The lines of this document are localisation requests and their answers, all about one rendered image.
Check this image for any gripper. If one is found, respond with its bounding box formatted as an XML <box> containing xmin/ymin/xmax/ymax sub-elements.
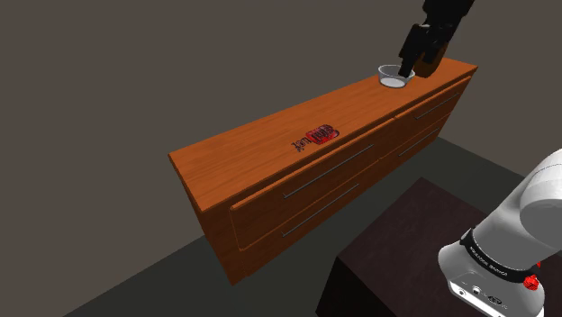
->
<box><xmin>397</xmin><ymin>0</ymin><xmax>476</xmax><ymax>79</ymax></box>

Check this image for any clear glass bowl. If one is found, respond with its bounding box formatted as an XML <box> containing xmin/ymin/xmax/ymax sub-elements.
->
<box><xmin>377</xmin><ymin>63</ymin><xmax>416</xmax><ymax>90</ymax></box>

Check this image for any red and black flat thing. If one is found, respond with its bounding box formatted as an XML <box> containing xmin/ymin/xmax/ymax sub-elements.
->
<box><xmin>290</xmin><ymin>123</ymin><xmax>341</xmax><ymax>154</ymax></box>

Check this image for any orange wooden chest of drawers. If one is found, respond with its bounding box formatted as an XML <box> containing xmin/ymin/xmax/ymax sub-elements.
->
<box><xmin>168</xmin><ymin>56</ymin><xmax>479</xmax><ymax>287</ymax></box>

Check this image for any dark robot stand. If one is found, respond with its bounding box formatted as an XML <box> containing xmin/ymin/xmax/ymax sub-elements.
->
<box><xmin>314</xmin><ymin>177</ymin><xmax>562</xmax><ymax>317</ymax></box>

